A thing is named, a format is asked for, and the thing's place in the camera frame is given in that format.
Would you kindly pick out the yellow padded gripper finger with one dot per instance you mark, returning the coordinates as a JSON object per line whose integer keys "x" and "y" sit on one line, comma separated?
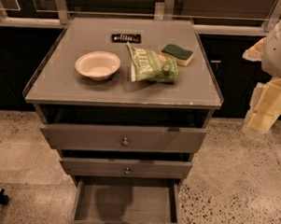
{"x": 254, "y": 53}
{"x": 265, "y": 107}

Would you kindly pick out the green jalapeno chip bag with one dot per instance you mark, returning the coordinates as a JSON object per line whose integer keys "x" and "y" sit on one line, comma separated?
{"x": 149, "y": 65}

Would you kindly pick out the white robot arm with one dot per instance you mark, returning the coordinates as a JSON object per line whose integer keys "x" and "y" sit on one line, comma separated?
{"x": 271, "y": 54}

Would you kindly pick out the grey drawer cabinet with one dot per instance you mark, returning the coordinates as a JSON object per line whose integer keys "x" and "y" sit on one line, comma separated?
{"x": 62, "y": 95}

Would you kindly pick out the grey middle drawer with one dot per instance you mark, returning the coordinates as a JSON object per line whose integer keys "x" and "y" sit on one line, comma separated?
{"x": 126, "y": 167}

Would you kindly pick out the grey top drawer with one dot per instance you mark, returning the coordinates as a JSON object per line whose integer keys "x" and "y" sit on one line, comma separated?
{"x": 123, "y": 138}

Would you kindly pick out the grey open bottom drawer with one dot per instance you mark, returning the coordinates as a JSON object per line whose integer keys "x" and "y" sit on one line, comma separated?
{"x": 124, "y": 200}

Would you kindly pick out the green yellow sponge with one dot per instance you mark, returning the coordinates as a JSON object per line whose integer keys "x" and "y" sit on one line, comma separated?
{"x": 181, "y": 56}

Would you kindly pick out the white paper bowl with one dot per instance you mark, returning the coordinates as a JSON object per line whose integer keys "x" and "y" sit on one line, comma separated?
{"x": 98, "y": 65}

